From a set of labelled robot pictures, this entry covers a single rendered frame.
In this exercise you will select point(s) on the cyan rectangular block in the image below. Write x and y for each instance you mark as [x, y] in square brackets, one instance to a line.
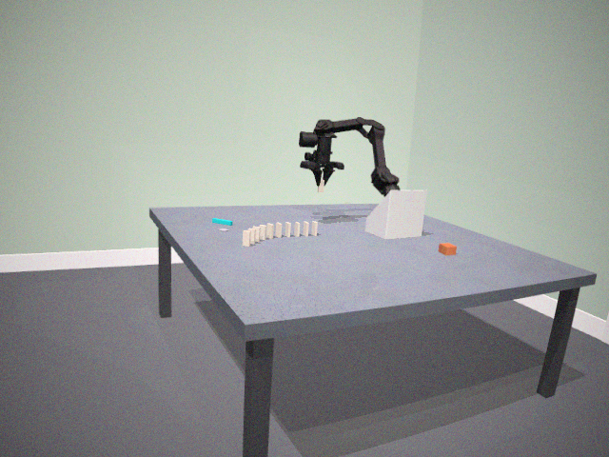
[221, 221]

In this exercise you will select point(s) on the small orange block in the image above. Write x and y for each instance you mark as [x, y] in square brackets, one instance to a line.
[447, 249]

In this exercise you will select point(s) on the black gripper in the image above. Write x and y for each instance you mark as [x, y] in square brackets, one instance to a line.
[322, 161]

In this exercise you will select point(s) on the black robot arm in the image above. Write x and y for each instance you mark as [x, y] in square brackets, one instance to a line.
[325, 130]

